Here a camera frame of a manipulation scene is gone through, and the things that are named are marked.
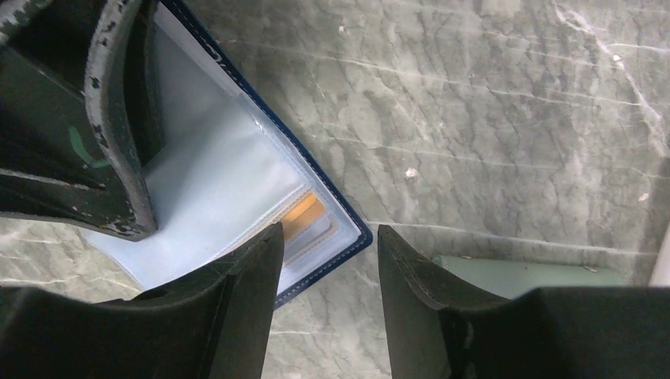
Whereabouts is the orange credit card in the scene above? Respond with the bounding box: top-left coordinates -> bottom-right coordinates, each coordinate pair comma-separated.
280,192 -> 326,242

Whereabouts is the green leather card holder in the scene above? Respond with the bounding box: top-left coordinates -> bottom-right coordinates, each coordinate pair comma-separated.
433,255 -> 625,299

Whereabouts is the clear plastic divided box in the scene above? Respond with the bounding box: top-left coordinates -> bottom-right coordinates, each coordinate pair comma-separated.
649,228 -> 670,287

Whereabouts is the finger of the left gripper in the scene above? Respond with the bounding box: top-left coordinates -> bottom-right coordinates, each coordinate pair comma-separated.
1,1 -> 164,241

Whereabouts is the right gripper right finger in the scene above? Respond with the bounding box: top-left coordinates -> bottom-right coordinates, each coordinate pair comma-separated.
377,225 -> 669,378

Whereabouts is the blue leather card holder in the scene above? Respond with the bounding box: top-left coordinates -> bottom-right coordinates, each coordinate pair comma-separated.
83,1 -> 373,306

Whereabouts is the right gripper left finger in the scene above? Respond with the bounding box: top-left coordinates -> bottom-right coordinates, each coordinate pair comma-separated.
1,223 -> 284,378

